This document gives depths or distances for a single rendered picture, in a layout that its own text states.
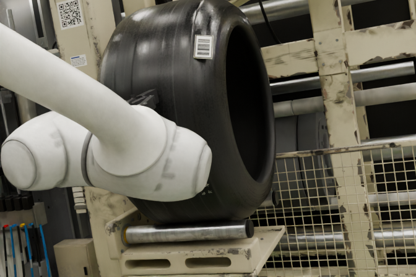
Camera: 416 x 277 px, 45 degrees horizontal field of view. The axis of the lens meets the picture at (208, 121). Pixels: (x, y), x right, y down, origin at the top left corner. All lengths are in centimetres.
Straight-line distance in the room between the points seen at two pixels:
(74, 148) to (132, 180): 11
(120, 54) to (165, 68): 13
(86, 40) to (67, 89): 87
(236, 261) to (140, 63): 51
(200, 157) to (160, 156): 6
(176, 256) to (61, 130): 65
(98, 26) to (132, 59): 30
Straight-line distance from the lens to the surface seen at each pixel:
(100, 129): 60
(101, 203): 148
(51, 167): 72
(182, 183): 67
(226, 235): 126
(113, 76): 117
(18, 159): 73
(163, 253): 131
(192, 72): 109
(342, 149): 164
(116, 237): 135
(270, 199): 150
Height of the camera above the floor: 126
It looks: 4 degrees down
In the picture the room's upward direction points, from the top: 9 degrees counter-clockwise
